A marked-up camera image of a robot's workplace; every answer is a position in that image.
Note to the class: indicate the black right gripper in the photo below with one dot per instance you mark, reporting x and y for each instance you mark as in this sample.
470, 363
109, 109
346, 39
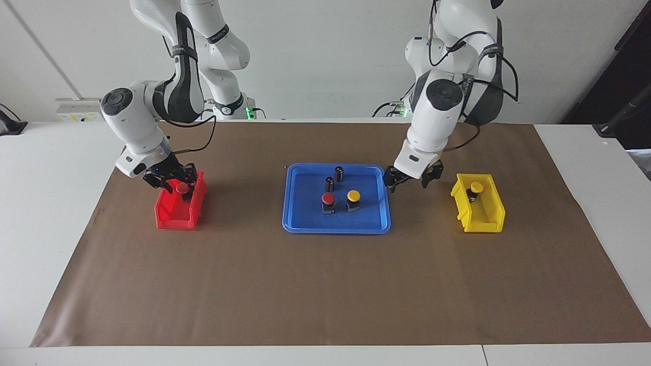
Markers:
163, 174

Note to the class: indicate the dark gray stand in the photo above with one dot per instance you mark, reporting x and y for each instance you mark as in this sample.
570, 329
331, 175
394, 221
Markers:
620, 119

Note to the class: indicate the red push button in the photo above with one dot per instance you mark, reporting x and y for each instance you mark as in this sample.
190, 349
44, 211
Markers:
181, 188
328, 198

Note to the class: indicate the small black cylinder component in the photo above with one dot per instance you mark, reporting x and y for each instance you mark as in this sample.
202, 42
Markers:
338, 174
329, 184

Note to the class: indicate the white wall socket box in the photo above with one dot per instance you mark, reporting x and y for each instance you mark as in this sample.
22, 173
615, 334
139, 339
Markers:
81, 109

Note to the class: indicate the yellow push button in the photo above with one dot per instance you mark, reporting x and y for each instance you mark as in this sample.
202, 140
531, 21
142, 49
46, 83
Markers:
353, 195
476, 187

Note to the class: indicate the yellow plastic storage bin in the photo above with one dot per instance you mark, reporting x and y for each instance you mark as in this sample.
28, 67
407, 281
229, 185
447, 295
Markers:
492, 223

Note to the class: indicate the red plastic storage bin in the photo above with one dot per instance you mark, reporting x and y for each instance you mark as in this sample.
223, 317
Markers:
170, 221

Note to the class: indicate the brown paper table mat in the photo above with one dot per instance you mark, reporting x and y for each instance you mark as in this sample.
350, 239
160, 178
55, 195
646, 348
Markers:
325, 284

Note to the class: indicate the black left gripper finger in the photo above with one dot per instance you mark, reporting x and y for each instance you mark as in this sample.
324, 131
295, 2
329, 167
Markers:
433, 174
392, 179

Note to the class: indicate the black background panel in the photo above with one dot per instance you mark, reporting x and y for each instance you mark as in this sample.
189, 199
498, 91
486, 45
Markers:
625, 61

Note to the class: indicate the blue plastic tray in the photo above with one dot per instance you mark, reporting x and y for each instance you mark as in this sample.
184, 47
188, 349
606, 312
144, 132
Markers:
305, 218

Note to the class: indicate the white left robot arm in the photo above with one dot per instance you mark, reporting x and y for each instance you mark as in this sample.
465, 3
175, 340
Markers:
432, 127

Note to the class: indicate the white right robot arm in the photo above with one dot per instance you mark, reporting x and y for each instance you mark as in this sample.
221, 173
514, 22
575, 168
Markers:
137, 132

